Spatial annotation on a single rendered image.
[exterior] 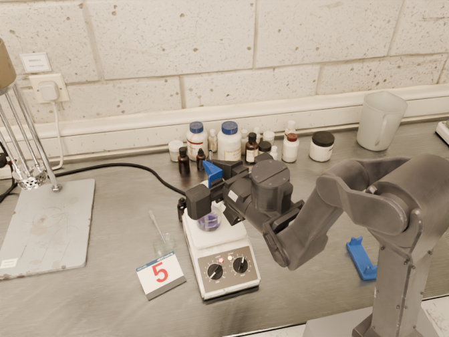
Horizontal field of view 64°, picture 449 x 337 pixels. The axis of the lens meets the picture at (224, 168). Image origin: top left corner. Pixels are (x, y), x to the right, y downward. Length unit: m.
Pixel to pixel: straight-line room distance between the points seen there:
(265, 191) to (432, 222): 0.25
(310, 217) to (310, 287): 0.40
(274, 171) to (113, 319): 0.47
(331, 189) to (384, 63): 0.96
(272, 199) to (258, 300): 0.33
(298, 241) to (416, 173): 0.22
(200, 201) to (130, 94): 0.60
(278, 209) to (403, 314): 0.21
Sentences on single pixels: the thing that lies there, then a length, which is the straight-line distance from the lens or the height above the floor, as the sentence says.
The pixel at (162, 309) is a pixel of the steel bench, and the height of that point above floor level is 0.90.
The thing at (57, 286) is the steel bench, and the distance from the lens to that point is 0.90.
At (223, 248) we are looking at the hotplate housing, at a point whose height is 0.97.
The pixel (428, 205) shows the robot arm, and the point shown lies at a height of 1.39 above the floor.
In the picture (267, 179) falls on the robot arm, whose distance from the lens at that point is 0.52.
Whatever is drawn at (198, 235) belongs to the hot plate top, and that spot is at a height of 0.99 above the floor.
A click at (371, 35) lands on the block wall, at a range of 1.25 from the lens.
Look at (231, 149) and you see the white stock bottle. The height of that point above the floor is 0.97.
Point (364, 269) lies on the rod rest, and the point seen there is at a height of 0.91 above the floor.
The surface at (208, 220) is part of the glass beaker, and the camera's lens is 0.77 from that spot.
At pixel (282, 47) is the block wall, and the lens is 1.14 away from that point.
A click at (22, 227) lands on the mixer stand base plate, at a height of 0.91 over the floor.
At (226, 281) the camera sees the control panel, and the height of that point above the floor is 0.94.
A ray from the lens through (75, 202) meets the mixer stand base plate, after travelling 1.05.
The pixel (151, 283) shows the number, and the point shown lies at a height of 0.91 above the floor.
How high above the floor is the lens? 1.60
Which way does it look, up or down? 40 degrees down
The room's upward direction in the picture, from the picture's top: straight up
